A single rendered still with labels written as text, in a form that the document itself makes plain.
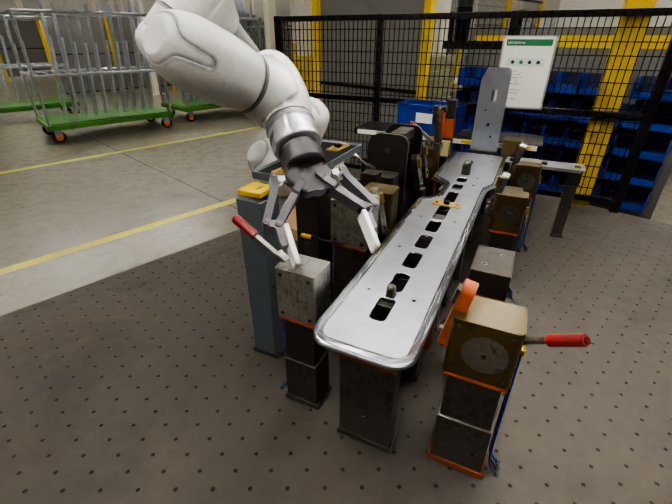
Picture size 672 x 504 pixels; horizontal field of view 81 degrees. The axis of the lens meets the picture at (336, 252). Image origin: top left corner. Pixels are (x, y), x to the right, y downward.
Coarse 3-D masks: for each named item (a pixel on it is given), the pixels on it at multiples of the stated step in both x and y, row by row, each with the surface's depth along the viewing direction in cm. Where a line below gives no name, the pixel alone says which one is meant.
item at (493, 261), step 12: (480, 252) 87; (492, 252) 87; (504, 252) 87; (480, 264) 82; (492, 264) 82; (504, 264) 82; (480, 276) 81; (492, 276) 79; (504, 276) 78; (480, 288) 82; (492, 288) 81; (504, 288) 80; (504, 300) 81
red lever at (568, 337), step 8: (552, 336) 59; (560, 336) 58; (568, 336) 57; (576, 336) 56; (584, 336) 56; (552, 344) 59; (560, 344) 58; (568, 344) 57; (576, 344) 56; (584, 344) 56
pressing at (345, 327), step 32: (448, 160) 160; (480, 160) 162; (448, 192) 129; (480, 192) 129; (416, 224) 107; (448, 224) 107; (384, 256) 91; (448, 256) 91; (352, 288) 79; (384, 288) 80; (416, 288) 80; (320, 320) 70; (352, 320) 71; (384, 320) 71; (416, 320) 71; (352, 352) 64; (384, 352) 64; (416, 352) 64
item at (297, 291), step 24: (288, 264) 76; (312, 264) 76; (288, 288) 76; (312, 288) 73; (288, 312) 79; (312, 312) 76; (288, 336) 83; (312, 336) 80; (288, 360) 86; (312, 360) 84; (288, 384) 90; (312, 384) 86
